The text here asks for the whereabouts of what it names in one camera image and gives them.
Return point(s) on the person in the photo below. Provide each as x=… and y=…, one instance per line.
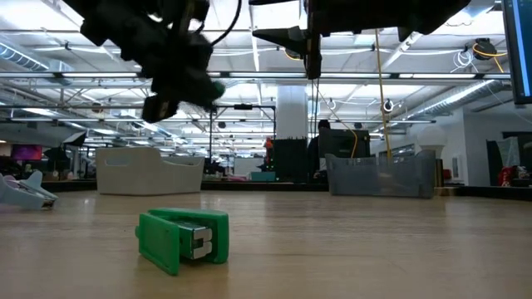
x=320, y=137

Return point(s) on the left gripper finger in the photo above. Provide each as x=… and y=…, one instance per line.
x=201, y=58
x=195, y=93

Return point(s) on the translucent grey plastic bin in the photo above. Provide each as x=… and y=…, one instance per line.
x=374, y=178

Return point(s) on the black camera rig frame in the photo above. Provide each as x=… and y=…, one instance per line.
x=243, y=106

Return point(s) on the teal box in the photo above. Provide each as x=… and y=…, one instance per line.
x=262, y=176

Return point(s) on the magenta lit display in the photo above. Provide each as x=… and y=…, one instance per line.
x=27, y=152

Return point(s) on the white panel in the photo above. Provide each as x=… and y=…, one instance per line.
x=248, y=168

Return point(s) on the white plastic bin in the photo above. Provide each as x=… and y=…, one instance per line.
x=137, y=174

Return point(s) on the white round column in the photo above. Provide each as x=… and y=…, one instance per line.
x=293, y=112

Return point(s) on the black monitor back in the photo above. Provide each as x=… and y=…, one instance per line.
x=343, y=143

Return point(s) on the black softbox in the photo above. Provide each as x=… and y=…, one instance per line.
x=75, y=139

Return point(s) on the black cabinet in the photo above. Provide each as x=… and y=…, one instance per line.
x=291, y=160

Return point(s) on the black aluminium table frame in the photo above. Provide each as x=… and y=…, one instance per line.
x=266, y=187

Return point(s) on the computer monitor blue screen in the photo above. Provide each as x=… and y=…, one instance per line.
x=521, y=62

